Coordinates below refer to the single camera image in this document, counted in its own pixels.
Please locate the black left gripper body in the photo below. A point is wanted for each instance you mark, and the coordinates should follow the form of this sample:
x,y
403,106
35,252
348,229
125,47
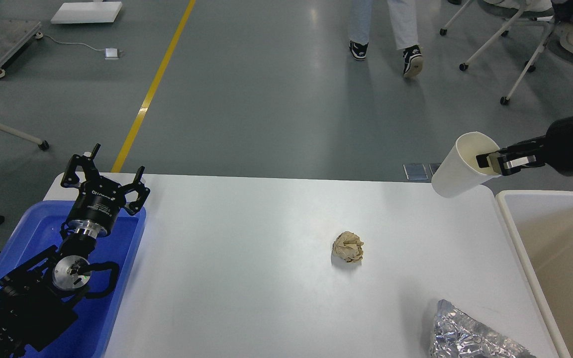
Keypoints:
x,y
99,202

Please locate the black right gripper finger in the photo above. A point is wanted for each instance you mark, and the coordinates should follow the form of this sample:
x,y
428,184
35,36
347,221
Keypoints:
x,y
507,164
532,147

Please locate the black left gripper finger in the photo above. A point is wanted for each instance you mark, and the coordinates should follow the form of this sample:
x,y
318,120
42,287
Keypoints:
x,y
70,179
137,186

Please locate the white paper cup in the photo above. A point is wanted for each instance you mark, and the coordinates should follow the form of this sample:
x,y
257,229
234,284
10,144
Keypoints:
x,y
459,171

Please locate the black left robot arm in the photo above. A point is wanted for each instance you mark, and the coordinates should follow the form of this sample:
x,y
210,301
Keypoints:
x,y
37,298

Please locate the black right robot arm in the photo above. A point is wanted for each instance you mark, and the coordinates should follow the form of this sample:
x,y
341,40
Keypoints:
x,y
555,148

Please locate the right metal floor plate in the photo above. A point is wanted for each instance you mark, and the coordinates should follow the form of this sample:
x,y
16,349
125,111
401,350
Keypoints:
x,y
433,167

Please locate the metal floor plate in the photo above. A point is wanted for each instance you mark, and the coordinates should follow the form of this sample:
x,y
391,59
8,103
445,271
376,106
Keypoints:
x,y
415,172
433,167

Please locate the beige plastic bin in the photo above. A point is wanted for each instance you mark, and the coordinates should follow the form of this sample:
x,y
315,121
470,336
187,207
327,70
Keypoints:
x,y
540,223

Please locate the left metal floor plate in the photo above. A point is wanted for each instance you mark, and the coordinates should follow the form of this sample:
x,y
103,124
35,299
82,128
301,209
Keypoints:
x,y
415,172

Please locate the small white power adapter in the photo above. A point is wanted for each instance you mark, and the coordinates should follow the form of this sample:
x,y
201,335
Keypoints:
x,y
111,53

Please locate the white flat floor board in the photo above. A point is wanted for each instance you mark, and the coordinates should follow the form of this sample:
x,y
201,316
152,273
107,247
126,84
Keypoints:
x,y
87,12

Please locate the crumpled silver foil bag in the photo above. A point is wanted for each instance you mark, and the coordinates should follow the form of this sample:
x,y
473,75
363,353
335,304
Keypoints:
x,y
458,335

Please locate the crumpled brown paper ball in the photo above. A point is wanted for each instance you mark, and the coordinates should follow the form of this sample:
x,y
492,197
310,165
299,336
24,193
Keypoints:
x,y
349,247

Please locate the person in grey pants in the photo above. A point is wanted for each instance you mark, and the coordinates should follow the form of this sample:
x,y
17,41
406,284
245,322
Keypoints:
x,y
402,14

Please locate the white rolling chair frame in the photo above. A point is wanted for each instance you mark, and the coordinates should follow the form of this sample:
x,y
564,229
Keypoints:
x,y
512,12

